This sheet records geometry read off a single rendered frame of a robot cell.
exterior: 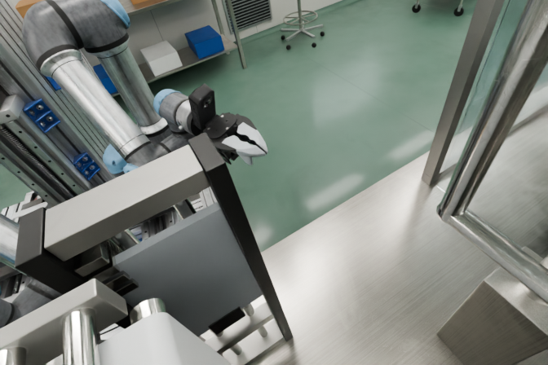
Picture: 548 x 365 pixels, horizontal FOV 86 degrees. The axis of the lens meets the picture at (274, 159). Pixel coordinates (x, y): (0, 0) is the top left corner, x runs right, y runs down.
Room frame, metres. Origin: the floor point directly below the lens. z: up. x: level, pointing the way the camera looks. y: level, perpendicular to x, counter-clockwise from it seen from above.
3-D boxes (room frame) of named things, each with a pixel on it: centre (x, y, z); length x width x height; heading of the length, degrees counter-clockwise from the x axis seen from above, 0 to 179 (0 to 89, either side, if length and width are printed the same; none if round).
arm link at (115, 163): (0.76, 0.47, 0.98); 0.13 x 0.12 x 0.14; 129
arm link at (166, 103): (0.64, 0.21, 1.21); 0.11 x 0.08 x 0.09; 40
